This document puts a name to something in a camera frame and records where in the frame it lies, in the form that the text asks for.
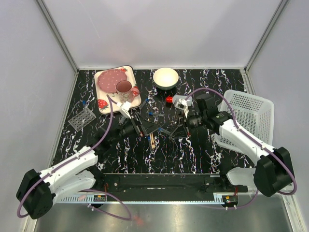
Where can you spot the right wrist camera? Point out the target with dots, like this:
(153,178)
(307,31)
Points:
(183,104)

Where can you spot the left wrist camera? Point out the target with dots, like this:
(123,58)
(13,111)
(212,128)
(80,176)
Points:
(124,109)

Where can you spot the clear test tube rack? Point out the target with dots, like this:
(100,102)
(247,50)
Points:
(82,119)

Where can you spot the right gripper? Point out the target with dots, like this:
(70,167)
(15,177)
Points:
(183,128)

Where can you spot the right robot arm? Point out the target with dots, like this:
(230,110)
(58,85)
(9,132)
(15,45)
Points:
(272,169)

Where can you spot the white plastic basket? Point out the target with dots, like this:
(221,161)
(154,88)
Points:
(254,113)

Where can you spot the pink dotted plate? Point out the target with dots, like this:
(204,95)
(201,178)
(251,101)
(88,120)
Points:
(108,80)

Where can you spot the white green bowl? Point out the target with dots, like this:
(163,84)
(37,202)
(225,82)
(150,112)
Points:
(165,78)

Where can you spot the clear plastic funnel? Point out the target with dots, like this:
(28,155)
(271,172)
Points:
(122,120)

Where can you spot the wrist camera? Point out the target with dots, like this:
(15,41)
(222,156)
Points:
(124,109)
(183,104)

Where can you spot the red cap wash bottle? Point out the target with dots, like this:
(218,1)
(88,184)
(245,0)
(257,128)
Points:
(177,99)

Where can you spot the pink patterned mug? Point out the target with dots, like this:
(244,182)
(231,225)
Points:
(126,92)

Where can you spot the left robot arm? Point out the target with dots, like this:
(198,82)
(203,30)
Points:
(39,191)

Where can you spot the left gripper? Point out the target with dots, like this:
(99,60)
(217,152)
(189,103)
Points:
(140,125)

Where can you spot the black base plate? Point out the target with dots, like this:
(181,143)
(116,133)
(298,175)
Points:
(165,187)

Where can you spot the clear test tube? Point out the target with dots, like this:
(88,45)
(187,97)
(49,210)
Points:
(143,103)

